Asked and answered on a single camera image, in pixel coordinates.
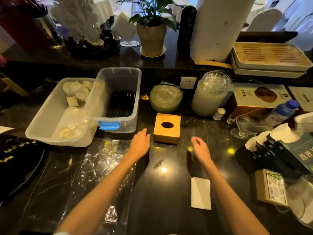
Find white round pedestal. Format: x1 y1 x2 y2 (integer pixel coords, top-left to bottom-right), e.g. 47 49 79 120
0 24 15 54

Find person's left hand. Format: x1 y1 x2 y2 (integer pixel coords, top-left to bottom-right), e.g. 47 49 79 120
127 128 151 162

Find white napkin in stemmed glass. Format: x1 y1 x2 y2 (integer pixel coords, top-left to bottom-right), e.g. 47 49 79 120
111 12 140 47

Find tall wrapped stack of cups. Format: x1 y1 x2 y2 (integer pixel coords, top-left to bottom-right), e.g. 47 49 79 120
191 71 231 117

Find person's right hand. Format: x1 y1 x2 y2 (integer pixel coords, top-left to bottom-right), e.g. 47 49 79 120
190 136 213 167

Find black tray with fringed cloth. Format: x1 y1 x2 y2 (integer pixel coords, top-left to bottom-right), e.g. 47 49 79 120
0 128 47 201

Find pile of rolled white towels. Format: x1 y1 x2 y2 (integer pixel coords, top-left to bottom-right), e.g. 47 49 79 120
52 80 95 139

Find stacked wooden tea trays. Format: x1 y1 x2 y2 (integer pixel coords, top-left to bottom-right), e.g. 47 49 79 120
231 42 313 79

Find clear bin with blue latch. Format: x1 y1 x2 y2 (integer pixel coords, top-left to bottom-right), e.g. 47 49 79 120
84 67 142 133

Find black cylinder device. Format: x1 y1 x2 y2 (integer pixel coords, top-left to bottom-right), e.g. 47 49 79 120
177 5 197 53

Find water bottle with blue cap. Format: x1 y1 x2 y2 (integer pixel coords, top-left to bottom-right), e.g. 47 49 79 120
265 99 300 128

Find tea box with brown print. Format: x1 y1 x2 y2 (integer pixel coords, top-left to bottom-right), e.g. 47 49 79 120
288 86 313 112
230 83 293 118

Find white wall socket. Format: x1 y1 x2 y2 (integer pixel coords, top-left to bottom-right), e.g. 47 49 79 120
179 76 197 90

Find green plant in tan pot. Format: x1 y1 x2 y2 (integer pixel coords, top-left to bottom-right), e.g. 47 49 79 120
117 0 186 56

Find black flat tray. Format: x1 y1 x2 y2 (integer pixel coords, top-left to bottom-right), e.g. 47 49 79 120
236 31 298 43

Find white plastic bin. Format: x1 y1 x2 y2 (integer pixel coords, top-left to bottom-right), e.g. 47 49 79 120
25 77 106 148

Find yellow wooden board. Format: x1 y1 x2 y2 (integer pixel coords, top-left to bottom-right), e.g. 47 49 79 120
194 58 233 69

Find silver metal bucket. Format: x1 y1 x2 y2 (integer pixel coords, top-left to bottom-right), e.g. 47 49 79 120
32 7 65 49

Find clear plastic bag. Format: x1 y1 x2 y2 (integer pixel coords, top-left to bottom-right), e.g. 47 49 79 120
58 139 136 235

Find person's left forearm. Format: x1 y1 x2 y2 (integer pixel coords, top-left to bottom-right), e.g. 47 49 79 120
55 154 137 235

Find white saucer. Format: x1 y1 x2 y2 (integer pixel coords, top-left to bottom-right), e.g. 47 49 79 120
140 45 166 58

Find clear stemmed glass dish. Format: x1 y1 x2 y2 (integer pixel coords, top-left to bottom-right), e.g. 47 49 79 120
230 112 274 140

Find white napkins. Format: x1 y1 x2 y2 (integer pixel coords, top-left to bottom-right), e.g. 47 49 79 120
190 177 212 210

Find clear bag of white items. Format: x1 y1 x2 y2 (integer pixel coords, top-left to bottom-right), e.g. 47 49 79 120
281 175 313 228

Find stack of black chopsticks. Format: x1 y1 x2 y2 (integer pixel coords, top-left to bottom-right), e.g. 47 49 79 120
107 90 137 118

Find person's right forearm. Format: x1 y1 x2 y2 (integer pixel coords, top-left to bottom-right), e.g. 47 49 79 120
203 159 269 235

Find small labelled cardboard box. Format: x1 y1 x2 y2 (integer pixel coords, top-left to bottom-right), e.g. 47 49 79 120
254 168 289 207

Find pale coral ornament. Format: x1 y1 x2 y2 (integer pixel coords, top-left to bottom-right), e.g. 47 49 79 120
50 0 104 46

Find small white bottle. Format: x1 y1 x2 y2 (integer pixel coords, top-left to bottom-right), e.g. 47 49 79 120
212 107 226 121

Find wrapped stack of round lids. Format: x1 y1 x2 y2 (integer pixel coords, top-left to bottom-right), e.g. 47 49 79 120
149 82 183 114

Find wooden tissue box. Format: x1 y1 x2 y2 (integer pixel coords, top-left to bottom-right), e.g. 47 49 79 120
153 113 181 145

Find group of white covered chairs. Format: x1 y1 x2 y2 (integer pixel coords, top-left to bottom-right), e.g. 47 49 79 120
241 0 313 44

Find black ornament base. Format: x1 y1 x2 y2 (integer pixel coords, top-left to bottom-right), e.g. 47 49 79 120
64 17 120 59

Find large white paper roll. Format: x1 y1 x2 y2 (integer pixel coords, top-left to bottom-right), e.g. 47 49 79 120
190 0 257 63

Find wooden stand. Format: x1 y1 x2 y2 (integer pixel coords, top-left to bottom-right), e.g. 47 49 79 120
0 77 29 97

